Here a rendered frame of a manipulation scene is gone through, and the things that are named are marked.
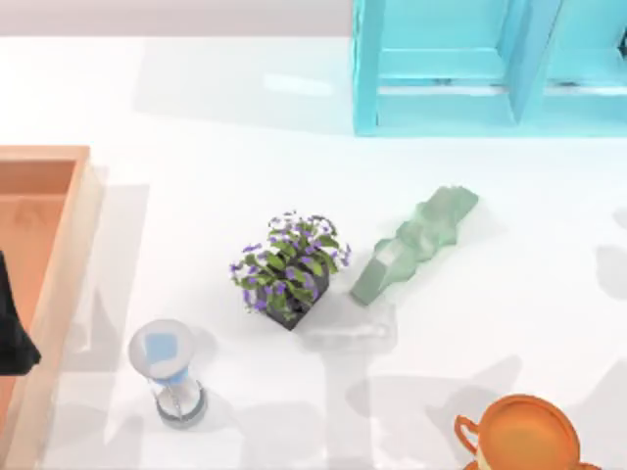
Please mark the purple flower plant pot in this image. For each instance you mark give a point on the purple flower plant pot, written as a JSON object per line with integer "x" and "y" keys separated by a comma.
{"x": 291, "y": 274}

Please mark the pale green bottle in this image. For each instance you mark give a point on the pale green bottle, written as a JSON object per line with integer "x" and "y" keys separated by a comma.
{"x": 416, "y": 245}

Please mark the blue and grey hourglass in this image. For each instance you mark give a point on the blue and grey hourglass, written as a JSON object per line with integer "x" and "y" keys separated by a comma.
{"x": 166, "y": 372}

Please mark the light blue rack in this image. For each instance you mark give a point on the light blue rack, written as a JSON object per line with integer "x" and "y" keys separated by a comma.
{"x": 441, "y": 68}

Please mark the shallow salmon-coloured box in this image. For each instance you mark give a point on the shallow salmon-coloured box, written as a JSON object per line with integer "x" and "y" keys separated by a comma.
{"x": 46, "y": 235}

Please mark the orange trophy cup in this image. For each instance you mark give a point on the orange trophy cup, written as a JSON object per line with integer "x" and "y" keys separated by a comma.
{"x": 524, "y": 436}

